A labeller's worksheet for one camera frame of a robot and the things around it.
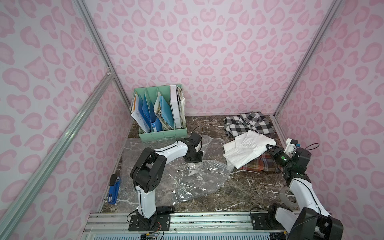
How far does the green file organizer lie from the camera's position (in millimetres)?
953

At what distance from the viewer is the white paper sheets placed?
2.96ft

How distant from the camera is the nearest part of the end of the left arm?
72 centimetres

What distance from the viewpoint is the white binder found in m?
Answer: 0.95

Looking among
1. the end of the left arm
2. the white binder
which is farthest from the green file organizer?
the end of the left arm

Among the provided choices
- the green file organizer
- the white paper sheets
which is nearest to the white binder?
the green file organizer
